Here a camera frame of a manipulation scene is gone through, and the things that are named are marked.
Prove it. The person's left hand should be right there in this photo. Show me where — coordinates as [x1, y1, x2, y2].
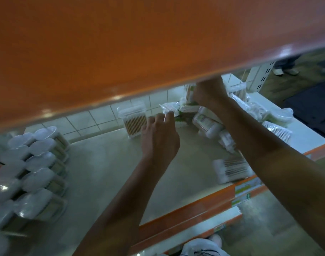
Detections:
[140, 112, 181, 168]

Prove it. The white shelf orange rail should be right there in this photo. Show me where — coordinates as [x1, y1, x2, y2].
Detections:
[0, 92, 325, 256]

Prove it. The person's white garment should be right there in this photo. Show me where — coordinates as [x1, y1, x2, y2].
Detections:
[179, 234, 230, 256]

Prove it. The white shelf board orange rim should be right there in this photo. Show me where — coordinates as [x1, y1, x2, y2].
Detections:
[130, 205, 243, 256]
[0, 0, 325, 136]

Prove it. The person's right hand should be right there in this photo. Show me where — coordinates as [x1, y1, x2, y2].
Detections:
[193, 76, 230, 110]

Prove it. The person's right forearm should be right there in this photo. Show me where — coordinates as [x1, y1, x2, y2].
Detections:
[213, 97, 325, 254]

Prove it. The pile of cotton swab packs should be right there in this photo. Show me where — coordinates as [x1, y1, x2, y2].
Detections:
[158, 82, 294, 185]

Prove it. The person's left forearm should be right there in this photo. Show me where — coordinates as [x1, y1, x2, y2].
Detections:
[73, 157, 168, 256]

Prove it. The white slotted end post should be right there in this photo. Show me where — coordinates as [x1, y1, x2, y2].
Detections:
[246, 61, 276, 93]

